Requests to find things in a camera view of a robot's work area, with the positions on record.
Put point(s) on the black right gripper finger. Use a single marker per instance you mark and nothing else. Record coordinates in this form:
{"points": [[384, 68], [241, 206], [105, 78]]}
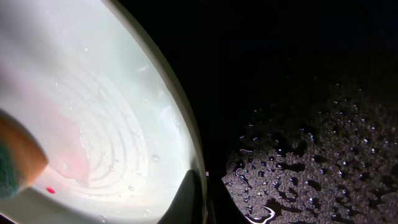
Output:
{"points": [[186, 207]]}

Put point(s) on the mint green plate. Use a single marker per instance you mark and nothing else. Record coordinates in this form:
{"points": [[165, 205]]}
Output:
{"points": [[93, 88]]}

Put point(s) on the green yellow sponge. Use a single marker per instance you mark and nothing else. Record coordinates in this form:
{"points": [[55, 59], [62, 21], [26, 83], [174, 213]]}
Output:
{"points": [[22, 158]]}

